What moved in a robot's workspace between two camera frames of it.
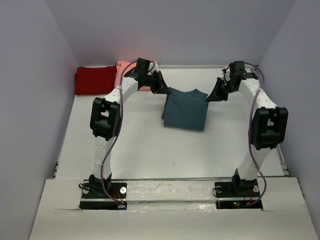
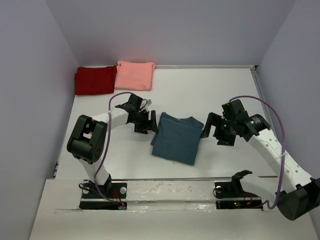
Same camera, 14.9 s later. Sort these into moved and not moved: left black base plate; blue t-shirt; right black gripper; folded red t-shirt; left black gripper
Moved: left black gripper; blue t-shirt; right black gripper
Not moved: folded red t-shirt; left black base plate
